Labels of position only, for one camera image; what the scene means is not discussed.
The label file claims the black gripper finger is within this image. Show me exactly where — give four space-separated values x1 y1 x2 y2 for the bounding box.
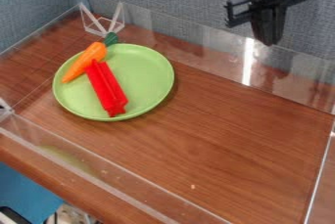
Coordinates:
250 9 273 46
272 6 286 44

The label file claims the red plastic clip object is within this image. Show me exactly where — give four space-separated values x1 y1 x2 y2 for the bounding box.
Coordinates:
84 61 128 117

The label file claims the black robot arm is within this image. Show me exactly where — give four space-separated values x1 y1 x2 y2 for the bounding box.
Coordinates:
225 0 306 46

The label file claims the green round plate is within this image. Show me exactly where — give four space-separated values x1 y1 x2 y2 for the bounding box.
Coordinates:
52 43 175 121

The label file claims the orange toy carrot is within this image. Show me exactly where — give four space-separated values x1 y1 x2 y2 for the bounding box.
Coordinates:
61 32 117 83

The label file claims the clear acrylic enclosure wall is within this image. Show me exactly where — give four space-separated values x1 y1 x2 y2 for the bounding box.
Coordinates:
0 3 335 224

